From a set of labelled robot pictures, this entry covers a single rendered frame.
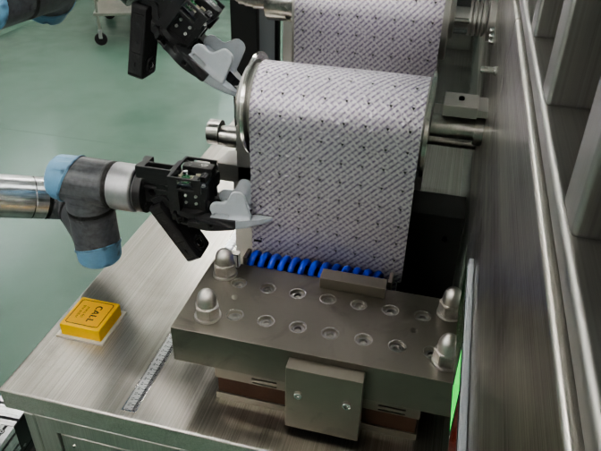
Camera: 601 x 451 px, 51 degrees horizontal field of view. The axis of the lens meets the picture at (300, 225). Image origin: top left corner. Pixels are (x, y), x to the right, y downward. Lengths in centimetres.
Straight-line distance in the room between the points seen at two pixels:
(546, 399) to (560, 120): 20
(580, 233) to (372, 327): 59
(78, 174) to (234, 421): 44
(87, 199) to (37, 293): 170
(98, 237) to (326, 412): 47
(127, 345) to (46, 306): 160
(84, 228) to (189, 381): 30
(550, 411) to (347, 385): 57
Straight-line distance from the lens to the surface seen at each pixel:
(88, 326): 105
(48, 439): 107
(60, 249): 294
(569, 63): 42
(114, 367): 101
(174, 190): 94
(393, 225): 91
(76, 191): 103
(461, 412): 52
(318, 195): 90
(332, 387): 82
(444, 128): 88
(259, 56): 92
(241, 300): 90
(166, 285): 114
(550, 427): 25
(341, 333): 85
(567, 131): 39
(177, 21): 94
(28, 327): 256
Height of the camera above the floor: 160
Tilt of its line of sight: 33 degrees down
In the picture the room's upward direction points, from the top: 1 degrees clockwise
